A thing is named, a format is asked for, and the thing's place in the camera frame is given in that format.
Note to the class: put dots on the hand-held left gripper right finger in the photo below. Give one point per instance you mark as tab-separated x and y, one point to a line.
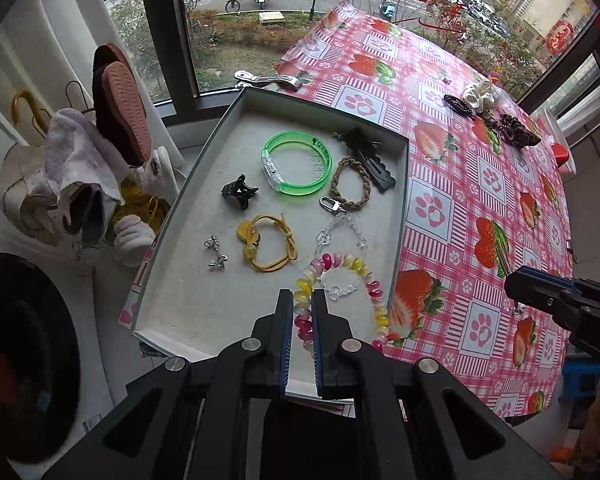
317	340

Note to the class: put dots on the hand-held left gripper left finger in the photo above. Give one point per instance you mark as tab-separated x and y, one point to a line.
286	340

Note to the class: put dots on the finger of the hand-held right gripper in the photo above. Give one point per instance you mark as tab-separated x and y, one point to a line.
540	290

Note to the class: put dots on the grey shallow box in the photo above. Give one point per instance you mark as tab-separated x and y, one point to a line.
205	285

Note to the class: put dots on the black hair claw clip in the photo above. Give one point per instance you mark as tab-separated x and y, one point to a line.
237	192

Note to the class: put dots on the black bow hair clip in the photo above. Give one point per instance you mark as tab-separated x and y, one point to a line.
355	141

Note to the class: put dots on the blue plastic stool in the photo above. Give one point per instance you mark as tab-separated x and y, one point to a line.
580	380

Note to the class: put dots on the silver earring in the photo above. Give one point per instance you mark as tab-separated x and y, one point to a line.
219	261
211	244

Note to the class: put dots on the pink strawberry tablecloth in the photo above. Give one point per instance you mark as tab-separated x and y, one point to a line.
455	210

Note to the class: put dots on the red plastic container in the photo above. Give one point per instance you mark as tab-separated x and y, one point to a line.
561	155

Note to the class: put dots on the leopard print scrunchie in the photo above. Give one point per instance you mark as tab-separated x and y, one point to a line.
522	131

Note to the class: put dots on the black toothed hair clip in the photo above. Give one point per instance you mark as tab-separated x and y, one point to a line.
381	176

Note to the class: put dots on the white polka dot scrunchie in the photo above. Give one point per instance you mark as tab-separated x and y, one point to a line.
480	92

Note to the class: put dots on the white plush slippers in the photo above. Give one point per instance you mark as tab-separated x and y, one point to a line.
155	175

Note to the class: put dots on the black round object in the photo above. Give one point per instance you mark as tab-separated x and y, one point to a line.
25	360

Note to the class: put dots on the white towel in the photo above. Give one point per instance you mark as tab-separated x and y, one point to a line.
80	150

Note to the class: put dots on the brown slipper pink sole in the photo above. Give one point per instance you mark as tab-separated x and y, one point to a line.
102	60
125	110

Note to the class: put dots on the parked bicycle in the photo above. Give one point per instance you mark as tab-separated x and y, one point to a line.
232	2

